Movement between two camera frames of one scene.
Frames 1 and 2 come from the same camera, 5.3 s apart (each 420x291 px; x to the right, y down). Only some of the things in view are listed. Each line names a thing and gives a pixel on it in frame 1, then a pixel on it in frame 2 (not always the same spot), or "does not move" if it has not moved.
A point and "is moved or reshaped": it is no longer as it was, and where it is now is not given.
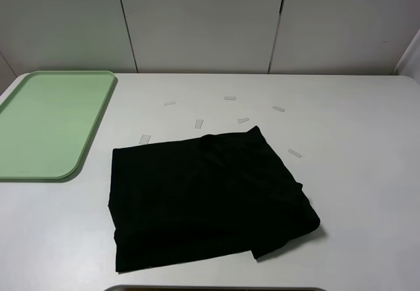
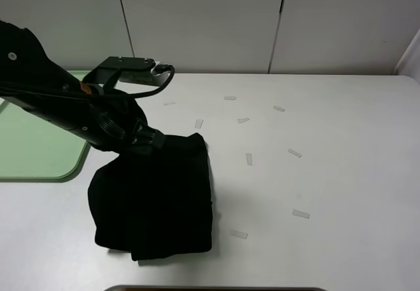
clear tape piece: (199, 123) does not move
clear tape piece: (294, 153) does not move
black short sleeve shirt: (212, 196) is moved or reshaped
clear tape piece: (277, 108) does not move
